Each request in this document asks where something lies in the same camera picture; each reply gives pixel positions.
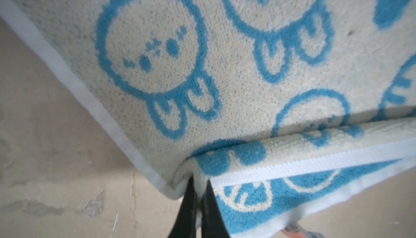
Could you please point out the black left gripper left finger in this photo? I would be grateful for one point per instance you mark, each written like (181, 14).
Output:
(185, 224)

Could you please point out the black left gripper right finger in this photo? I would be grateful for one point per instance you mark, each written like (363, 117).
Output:
(212, 225)

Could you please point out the blue and cream towel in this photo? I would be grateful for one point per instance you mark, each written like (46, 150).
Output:
(282, 104)

